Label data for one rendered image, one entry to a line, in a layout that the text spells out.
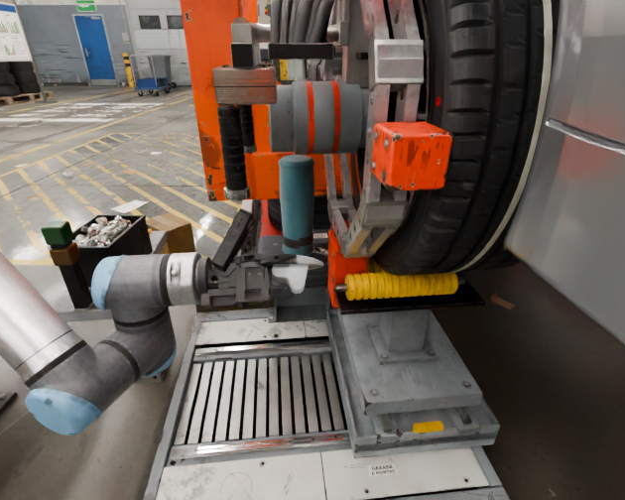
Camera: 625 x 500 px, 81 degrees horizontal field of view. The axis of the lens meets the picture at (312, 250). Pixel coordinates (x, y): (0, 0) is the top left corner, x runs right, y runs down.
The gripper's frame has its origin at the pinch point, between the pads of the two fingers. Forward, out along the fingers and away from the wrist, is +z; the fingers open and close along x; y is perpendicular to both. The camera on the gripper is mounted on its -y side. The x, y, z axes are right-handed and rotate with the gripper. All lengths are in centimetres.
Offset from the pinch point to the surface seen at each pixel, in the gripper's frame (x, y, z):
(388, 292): -14.0, 4.0, 16.6
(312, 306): -81, -3, 5
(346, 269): -19.6, -2.9, 9.0
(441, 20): 28.3, -23.4, 15.6
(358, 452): -35, 39, 10
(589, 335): -75, 15, 112
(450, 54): 28.4, -18.0, 15.7
